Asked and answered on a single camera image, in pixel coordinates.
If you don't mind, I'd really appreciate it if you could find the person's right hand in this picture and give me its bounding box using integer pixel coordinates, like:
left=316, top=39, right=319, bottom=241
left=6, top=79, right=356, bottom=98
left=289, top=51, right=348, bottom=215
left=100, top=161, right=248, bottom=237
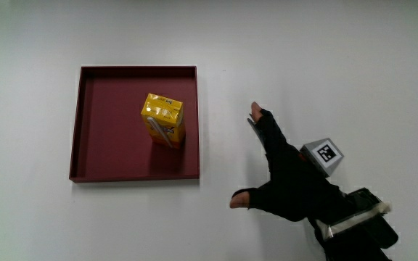
left=229, top=101, right=345, bottom=223

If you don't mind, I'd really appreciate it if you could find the yellow ice redtea carton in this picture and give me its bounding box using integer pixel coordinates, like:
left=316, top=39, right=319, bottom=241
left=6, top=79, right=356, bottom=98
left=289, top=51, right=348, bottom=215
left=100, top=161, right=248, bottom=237
left=140, top=93, right=187, bottom=149

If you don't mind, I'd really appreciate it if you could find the person's right forearm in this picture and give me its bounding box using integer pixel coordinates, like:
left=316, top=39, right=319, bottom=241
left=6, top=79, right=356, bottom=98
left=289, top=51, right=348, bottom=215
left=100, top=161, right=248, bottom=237
left=307, top=187, right=399, bottom=261

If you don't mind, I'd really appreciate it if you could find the maroon square tray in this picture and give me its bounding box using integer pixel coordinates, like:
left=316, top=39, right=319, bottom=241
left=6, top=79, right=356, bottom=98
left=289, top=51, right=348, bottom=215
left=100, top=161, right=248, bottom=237
left=68, top=65, right=200, bottom=183

